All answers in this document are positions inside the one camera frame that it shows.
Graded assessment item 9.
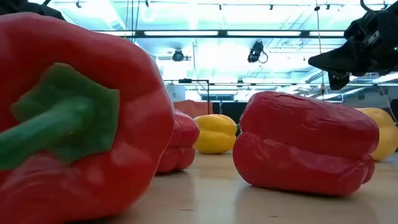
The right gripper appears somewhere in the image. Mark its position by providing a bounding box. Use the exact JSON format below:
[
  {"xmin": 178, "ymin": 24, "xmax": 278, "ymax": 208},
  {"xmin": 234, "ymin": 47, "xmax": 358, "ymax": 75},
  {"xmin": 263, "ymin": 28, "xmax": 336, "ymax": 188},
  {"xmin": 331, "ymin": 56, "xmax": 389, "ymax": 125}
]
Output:
[{"xmin": 308, "ymin": 1, "xmax": 398, "ymax": 91}]

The yellow bell pepper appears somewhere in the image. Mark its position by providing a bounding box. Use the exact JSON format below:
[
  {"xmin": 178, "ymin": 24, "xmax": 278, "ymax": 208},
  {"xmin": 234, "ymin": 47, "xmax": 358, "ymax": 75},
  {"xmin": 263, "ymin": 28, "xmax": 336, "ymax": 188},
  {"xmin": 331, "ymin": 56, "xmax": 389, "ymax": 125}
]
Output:
[
  {"xmin": 193, "ymin": 113, "xmax": 238, "ymax": 155},
  {"xmin": 356, "ymin": 107, "xmax": 398, "ymax": 162}
]

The wrinkled red bell pepper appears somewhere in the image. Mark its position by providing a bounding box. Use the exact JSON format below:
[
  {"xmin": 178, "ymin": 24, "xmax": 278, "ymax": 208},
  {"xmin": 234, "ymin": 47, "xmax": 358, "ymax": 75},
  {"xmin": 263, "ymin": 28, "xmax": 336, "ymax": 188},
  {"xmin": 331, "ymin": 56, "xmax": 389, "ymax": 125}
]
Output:
[{"xmin": 232, "ymin": 90, "xmax": 381, "ymax": 198}]

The large red bell pepper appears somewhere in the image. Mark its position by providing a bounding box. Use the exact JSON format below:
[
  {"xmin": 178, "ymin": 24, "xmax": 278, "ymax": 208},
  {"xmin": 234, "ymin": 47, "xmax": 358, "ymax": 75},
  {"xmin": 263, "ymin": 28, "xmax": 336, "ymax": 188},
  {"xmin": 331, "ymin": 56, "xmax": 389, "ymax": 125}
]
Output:
[{"xmin": 0, "ymin": 12, "xmax": 175, "ymax": 224}]

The small red bell pepper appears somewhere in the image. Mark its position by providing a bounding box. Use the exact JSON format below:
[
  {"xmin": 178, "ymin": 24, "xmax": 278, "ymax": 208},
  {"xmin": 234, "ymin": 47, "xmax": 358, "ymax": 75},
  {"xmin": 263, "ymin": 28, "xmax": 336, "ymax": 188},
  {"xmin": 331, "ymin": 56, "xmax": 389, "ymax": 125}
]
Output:
[{"xmin": 156, "ymin": 108, "xmax": 200, "ymax": 174}]

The black partition panel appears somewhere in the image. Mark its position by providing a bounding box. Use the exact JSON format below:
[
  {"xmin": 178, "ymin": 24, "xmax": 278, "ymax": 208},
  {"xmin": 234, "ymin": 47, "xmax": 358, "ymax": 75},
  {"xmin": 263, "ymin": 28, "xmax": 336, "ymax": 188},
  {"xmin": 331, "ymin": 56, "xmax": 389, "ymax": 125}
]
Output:
[{"xmin": 213, "ymin": 101, "xmax": 248, "ymax": 124}]

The orange fabric object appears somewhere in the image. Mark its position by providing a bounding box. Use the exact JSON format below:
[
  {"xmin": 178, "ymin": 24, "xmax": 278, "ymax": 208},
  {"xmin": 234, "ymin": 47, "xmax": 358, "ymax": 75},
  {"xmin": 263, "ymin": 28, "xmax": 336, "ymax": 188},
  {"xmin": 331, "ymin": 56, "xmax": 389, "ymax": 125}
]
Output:
[{"xmin": 173, "ymin": 100, "xmax": 214, "ymax": 119}]

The white cylindrical container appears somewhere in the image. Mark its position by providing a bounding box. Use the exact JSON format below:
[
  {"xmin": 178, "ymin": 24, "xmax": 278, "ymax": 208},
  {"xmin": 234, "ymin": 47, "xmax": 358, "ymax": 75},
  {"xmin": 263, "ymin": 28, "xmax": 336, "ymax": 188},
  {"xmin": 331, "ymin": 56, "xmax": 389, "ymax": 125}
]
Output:
[{"xmin": 166, "ymin": 85, "xmax": 187, "ymax": 102}]

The black ceiling camera with cable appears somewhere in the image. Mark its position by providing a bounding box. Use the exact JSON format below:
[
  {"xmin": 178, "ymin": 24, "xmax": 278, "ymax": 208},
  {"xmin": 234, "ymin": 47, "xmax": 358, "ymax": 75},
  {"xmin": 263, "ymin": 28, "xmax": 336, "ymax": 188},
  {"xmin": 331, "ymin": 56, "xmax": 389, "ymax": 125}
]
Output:
[{"xmin": 247, "ymin": 40, "xmax": 269, "ymax": 65}]

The thin black stand frame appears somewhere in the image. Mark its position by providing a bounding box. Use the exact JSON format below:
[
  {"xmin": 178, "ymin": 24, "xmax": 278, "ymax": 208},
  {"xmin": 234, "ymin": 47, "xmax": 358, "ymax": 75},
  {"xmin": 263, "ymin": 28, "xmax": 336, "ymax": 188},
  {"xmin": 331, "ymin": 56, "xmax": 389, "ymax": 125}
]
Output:
[{"xmin": 164, "ymin": 78, "xmax": 211, "ymax": 115}]

